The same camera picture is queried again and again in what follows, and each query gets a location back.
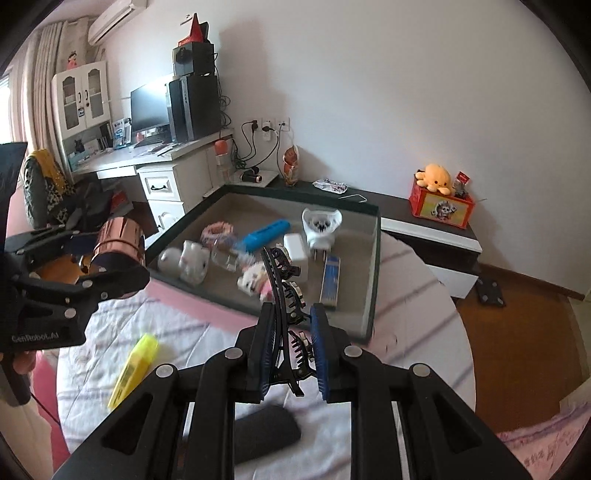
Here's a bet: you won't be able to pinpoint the red printed box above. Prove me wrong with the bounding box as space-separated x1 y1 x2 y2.
409 178 476 229

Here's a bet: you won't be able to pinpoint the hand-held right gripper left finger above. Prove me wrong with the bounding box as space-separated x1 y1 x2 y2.
51 302 278 480

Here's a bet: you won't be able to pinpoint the printed snack bag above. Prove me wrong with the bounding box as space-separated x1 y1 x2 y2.
281 145 301 188

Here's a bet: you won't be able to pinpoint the pink pillow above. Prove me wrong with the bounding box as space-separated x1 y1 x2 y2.
496 406 591 480

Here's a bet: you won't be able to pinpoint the person's left hand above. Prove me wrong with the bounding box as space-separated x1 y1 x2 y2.
10 350 37 377

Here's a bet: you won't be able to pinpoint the black computer monitor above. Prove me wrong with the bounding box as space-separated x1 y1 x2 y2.
130 83 172 144

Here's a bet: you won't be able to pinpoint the pink storage box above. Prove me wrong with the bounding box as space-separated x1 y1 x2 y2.
147 184 382 343

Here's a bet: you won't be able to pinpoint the white wall outlets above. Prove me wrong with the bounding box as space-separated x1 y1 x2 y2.
242 116 291 134

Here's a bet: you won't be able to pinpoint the copper tape roll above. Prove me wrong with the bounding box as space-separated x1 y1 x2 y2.
90 217 147 273

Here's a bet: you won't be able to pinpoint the white air conditioner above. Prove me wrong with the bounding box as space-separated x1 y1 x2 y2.
88 0 148 44

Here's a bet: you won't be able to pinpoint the blue and gold pack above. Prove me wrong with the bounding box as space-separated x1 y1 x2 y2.
320 255 342 308

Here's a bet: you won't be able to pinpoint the pink block cat figure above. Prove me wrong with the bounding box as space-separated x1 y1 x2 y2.
238 261 274 298

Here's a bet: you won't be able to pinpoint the white plug night light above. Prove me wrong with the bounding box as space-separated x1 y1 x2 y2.
301 208 343 264

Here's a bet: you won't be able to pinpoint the yellow highlighter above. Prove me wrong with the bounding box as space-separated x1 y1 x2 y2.
107 333 160 411

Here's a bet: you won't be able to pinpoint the white round figurine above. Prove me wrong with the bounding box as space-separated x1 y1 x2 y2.
158 247 186 274

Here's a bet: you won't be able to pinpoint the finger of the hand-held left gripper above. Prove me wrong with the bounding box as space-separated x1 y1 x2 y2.
14 265 151 319
4 228 100 268

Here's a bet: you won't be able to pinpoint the black floor scale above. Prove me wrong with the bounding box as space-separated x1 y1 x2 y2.
475 277 506 308

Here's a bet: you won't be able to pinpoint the black power cable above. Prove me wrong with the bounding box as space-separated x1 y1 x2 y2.
231 122 282 171

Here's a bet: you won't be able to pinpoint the black glasses case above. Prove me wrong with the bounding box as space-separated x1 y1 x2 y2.
235 404 302 464

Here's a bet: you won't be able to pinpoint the black and white low cabinet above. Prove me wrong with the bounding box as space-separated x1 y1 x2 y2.
265 173 483 298

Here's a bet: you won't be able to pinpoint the chair with leopard cloth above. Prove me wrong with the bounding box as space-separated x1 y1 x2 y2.
23 150 134 232

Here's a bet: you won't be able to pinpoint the white power adapter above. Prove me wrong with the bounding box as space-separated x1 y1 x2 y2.
283 233 309 278

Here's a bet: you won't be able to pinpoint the red triangular box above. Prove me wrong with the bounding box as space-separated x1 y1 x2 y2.
178 13 208 47

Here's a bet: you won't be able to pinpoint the black box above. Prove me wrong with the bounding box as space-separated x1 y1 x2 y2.
172 41 217 78

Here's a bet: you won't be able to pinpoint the black flower hair clip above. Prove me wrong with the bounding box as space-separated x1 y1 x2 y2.
261 247 319 398

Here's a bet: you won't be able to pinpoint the yellow octopus plush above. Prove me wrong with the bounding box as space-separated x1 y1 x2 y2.
414 164 454 193

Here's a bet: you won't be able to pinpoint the blue plastic bar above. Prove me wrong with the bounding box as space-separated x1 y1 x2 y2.
241 219 291 252

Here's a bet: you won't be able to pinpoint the blue label box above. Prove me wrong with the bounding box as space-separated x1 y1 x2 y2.
112 117 132 148

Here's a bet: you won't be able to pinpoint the white glass-door cabinet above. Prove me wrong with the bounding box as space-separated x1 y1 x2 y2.
51 60 114 153

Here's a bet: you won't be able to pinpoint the white desk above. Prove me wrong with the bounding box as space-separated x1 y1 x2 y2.
69 131 234 234

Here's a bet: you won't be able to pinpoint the black computer tower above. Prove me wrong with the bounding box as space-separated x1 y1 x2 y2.
167 74 222 143

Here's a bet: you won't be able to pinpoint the beige curtain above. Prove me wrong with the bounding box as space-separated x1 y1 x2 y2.
11 18 88 144

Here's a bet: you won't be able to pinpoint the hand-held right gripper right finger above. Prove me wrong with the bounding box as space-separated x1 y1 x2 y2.
310 302 534 480

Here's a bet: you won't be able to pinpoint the orange cap bottle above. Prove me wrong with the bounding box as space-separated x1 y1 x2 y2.
213 138 232 183

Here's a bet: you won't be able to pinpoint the white cat figurine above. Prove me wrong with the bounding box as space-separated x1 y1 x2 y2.
179 240 212 284

